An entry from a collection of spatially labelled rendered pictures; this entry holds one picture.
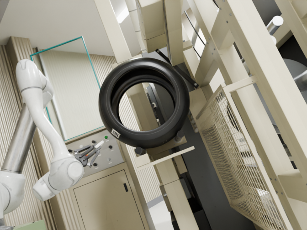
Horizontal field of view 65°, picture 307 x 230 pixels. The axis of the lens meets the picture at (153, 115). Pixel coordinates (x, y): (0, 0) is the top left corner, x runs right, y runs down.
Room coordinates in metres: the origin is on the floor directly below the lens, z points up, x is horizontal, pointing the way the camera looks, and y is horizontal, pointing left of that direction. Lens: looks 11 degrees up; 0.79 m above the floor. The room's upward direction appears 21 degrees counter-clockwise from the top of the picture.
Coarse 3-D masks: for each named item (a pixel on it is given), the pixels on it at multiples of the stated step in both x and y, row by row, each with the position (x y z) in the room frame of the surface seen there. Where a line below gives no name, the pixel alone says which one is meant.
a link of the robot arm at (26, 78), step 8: (24, 64) 1.11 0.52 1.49; (32, 64) 1.13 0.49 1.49; (16, 72) 1.11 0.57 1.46; (24, 72) 1.10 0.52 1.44; (32, 72) 1.12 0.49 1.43; (40, 72) 1.19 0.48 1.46; (24, 80) 1.09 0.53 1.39; (32, 80) 1.11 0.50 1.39; (40, 80) 1.15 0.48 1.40; (24, 88) 1.10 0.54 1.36
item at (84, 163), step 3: (75, 156) 1.24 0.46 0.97; (78, 156) 1.25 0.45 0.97; (84, 156) 1.26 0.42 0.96; (78, 159) 1.21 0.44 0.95; (81, 159) 1.25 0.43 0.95; (87, 159) 1.26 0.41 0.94; (81, 162) 1.22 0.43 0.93; (84, 162) 1.25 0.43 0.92; (87, 162) 1.26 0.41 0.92; (84, 165) 1.24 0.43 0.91
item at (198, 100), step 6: (198, 90) 1.80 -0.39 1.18; (192, 96) 1.79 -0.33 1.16; (198, 96) 1.80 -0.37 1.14; (204, 96) 1.80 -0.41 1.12; (192, 102) 1.79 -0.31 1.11; (198, 102) 1.80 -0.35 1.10; (204, 102) 1.80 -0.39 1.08; (192, 108) 1.79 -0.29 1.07; (198, 108) 1.79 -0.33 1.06; (210, 108) 1.80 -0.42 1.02; (192, 114) 1.79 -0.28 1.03; (204, 114) 1.80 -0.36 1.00; (192, 120) 1.90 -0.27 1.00; (192, 126) 1.98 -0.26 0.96; (198, 126) 1.79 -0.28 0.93; (204, 126) 1.79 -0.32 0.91
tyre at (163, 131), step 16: (128, 64) 1.45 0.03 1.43; (144, 64) 1.45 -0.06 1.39; (160, 64) 1.46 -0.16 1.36; (112, 80) 1.44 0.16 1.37; (128, 80) 1.73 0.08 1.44; (144, 80) 1.74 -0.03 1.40; (160, 80) 1.74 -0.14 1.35; (176, 80) 1.46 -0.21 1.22; (112, 96) 1.71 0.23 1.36; (176, 96) 1.45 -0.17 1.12; (112, 112) 1.44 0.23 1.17; (176, 112) 1.45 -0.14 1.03; (112, 128) 1.45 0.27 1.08; (128, 128) 1.44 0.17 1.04; (160, 128) 1.45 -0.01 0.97; (176, 128) 1.48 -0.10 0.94; (128, 144) 1.50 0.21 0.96; (144, 144) 1.48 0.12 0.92; (160, 144) 1.56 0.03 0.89
